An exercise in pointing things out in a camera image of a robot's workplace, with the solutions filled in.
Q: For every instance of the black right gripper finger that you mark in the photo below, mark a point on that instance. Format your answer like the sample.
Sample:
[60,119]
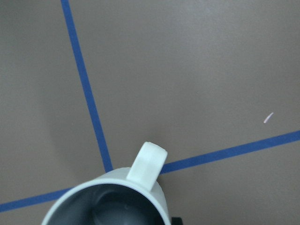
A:
[176,221]

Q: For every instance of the white ribbed mug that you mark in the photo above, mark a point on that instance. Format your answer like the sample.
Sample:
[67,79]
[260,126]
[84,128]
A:
[124,196]

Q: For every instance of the small white paper scrap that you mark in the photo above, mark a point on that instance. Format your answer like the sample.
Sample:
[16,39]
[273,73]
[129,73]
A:
[268,117]

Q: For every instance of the brown paper table mat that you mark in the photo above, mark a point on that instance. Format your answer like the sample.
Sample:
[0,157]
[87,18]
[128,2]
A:
[84,83]

